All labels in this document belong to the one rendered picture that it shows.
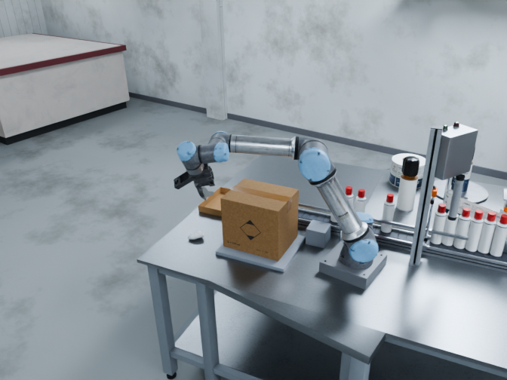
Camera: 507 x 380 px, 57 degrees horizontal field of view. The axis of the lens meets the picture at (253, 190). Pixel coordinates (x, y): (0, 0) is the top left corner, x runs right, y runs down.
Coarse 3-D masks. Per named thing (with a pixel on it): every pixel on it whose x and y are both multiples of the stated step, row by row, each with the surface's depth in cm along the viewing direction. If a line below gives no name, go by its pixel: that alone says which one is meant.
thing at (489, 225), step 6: (492, 216) 205; (486, 222) 207; (492, 222) 206; (486, 228) 207; (492, 228) 206; (486, 234) 208; (492, 234) 208; (480, 240) 212; (486, 240) 209; (480, 246) 213; (486, 246) 211; (480, 252) 213; (486, 252) 212
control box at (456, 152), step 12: (444, 132) 187; (456, 132) 187; (468, 132) 187; (444, 144) 185; (456, 144) 185; (468, 144) 189; (444, 156) 186; (456, 156) 188; (468, 156) 192; (444, 168) 188; (456, 168) 192; (468, 168) 196
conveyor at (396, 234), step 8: (304, 216) 247; (312, 216) 246; (320, 216) 246; (328, 216) 246; (336, 224) 240; (376, 232) 231; (392, 232) 231; (400, 232) 231; (408, 232) 231; (408, 240) 225; (448, 248) 218; (488, 256) 211; (504, 256) 211
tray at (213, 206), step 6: (216, 192) 279; (222, 192) 284; (210, 198) 274; (216, 198) 277; (204, 204) 269; (210, 204) 270; (216, 204) 270; (198, 210) 264; (204, 210) 262; (210, 210) 260; (216, 210) 258
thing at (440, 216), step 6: (438, 204) 214; (444, 204) 213; (438, 210) 214; (444, 210) 213; (438, 216) 214; (444, 216) 213; (438, 222) 215; (444, 222) 215; (432, 228) 219; (438, 228) 216; (432, 234) 219; (438, 234) 218; (432, 240) 220; (438, 240) 219
